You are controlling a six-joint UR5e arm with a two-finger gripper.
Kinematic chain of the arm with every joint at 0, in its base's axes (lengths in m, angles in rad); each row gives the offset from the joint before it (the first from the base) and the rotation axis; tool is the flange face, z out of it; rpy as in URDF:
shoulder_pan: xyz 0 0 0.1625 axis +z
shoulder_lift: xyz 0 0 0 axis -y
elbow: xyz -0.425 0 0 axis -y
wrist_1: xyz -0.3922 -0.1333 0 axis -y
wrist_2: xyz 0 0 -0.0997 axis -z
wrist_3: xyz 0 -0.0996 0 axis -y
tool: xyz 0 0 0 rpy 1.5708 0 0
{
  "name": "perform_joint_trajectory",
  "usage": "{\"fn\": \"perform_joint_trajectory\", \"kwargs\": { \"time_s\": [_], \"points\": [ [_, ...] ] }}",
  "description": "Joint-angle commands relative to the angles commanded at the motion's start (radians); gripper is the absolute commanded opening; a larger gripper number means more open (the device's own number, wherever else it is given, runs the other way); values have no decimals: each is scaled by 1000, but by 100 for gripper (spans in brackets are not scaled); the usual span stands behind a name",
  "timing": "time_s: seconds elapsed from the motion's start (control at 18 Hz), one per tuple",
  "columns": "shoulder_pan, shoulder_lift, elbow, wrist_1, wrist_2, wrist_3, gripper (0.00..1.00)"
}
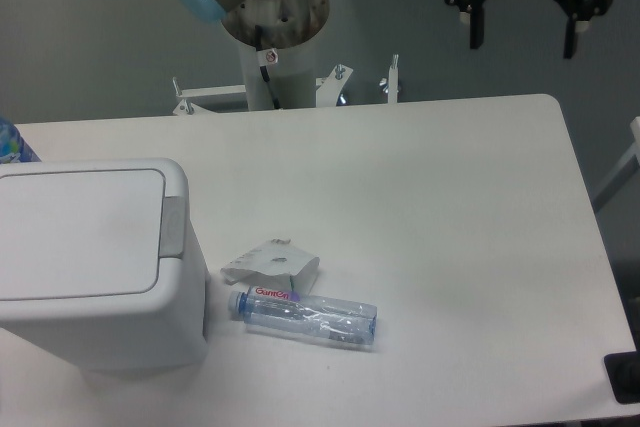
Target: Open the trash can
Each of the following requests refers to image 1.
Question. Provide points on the white trash can lid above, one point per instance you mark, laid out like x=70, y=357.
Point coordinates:
x=79, y=234

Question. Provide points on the white plastic trash can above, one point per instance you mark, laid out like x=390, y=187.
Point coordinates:
x=164, y=326

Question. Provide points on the clear crushed plastic bottle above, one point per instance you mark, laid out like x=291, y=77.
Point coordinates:
x=314, y=316

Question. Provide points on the grey lid push button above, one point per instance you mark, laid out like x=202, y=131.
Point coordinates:
x=173, y=227

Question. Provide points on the blue labelled bottle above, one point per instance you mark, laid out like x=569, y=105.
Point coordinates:
x=14, y=149

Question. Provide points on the white frame at right edge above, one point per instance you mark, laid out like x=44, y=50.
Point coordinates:
x=621, y=172

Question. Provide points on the white metal mounting frame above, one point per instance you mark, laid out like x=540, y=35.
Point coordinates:
x=273, y=79

